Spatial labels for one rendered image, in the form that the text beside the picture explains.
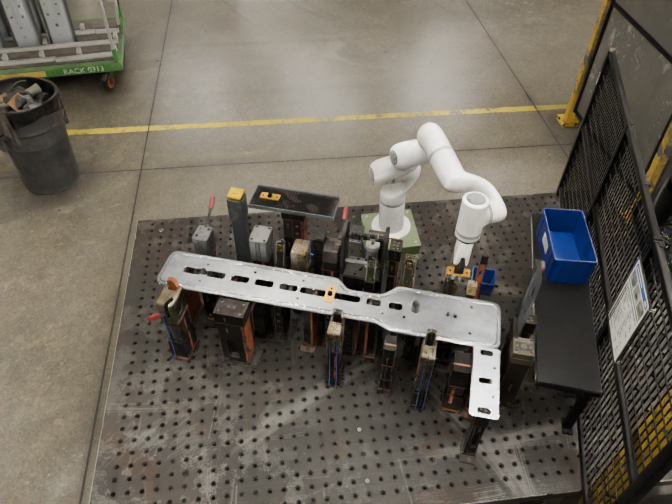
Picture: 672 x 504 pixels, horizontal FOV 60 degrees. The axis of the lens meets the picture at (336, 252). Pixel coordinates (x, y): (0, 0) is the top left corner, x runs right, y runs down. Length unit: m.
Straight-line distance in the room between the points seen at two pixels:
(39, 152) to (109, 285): 1.11
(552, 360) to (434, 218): 1.18
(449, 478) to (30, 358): 2.42
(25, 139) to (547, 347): 3.49
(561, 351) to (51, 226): 3.40
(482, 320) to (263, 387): 0.91
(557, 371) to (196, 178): 3.13
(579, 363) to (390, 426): 0.73
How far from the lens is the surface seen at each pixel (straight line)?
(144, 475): 2.37
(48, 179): 4.65
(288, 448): 2.32
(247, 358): 2.47
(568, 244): 2.69
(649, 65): 4.52
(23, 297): 4.07
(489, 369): 2.21
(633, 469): 1.99
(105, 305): 3.82
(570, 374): 2.25
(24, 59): 5.88
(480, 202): 1.89
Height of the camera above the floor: 2.79
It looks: 46 degrees down
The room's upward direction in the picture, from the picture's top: 1 degrees clockwise
